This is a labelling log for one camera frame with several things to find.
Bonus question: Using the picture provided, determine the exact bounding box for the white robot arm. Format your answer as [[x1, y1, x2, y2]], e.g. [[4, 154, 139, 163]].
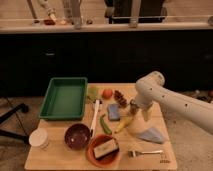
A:
[[135, 71, 213, 135]]

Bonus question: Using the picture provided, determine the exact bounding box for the orange bowl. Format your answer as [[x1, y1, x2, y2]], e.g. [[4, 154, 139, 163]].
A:
[[86, 134, 120, 168]]

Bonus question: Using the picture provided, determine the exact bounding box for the purple bowl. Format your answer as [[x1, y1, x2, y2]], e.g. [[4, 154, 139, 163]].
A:
[[64, 123, 91, 150]]

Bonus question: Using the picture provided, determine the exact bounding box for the green plastic tray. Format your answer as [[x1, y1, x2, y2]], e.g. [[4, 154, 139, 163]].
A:
[[39, 77, 87, 120]]

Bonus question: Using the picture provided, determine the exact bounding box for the blue cloth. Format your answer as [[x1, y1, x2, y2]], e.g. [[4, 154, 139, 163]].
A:
[[136, 127, 165, 144]]

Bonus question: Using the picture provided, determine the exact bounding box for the green pea pod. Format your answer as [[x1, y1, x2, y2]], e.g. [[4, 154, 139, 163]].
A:
[[99, 115, 112, 135]]

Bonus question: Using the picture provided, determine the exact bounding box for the brown pine cone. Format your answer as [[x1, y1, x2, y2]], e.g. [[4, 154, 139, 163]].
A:
[[114, 90, 127, 107]]

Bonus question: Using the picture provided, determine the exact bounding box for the orange fruit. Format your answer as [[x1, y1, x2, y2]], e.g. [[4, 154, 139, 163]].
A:
[[102, 88, 113, 99]]

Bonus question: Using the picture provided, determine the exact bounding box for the blue sponge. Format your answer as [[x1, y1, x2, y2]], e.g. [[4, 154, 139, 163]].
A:
[[107, 104, 120, 121]]

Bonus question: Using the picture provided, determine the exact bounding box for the silver fork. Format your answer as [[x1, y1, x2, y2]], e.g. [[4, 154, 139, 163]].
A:
[[128, 150, 163, 157]]

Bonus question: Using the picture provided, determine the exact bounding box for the black chair base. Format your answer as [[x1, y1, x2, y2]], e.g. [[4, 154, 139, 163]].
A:
[[0, 103, 29, 144]]

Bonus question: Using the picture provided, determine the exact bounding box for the green leafy vegetable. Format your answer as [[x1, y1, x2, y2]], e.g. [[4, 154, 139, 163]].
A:
[[87, 86, 99, 101]]

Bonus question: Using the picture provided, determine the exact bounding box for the dark metal cup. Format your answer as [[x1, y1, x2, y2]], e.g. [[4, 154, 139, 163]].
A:
[[130, 99, 139, 115]]

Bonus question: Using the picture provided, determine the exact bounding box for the white paper cup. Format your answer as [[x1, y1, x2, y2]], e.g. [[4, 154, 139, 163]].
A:
[[29, 128, 49, 148]]

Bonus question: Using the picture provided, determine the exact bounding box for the white sponge block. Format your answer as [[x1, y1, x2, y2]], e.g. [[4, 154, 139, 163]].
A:
[[93, 139, 119, 159]]

